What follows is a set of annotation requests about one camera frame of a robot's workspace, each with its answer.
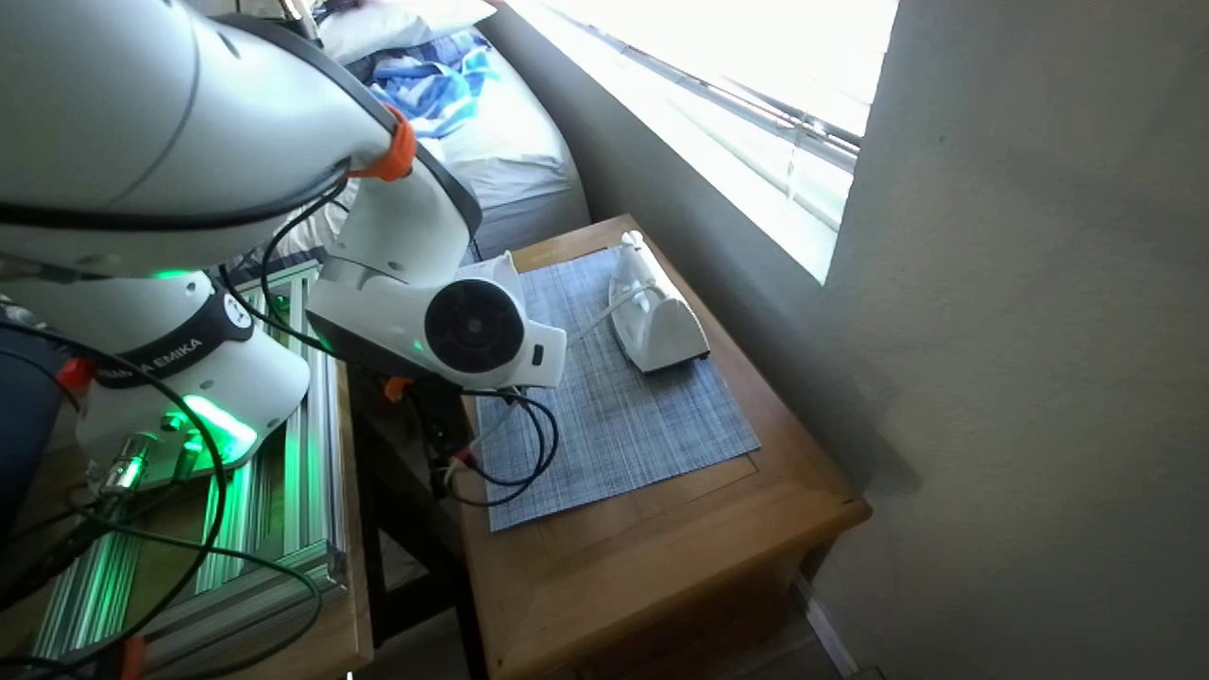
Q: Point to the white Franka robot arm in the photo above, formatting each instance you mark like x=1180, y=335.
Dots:
x=153, y=126

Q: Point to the white folded cloth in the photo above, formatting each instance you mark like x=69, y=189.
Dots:
x=662, y=327

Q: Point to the grey checked fabric mat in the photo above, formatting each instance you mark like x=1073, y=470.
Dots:
x=643, y=430

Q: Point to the wooden side table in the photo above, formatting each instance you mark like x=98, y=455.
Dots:
x=656, y=567

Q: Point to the blue patterned cloth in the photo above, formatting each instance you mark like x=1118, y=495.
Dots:
x=429, y=82

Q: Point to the small red knob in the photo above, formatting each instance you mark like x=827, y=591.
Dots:
x=74, y=374

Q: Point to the dark blue bin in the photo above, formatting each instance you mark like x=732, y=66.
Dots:
x=25, y=419

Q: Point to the white window frame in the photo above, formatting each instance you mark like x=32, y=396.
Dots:
x=758, y=136

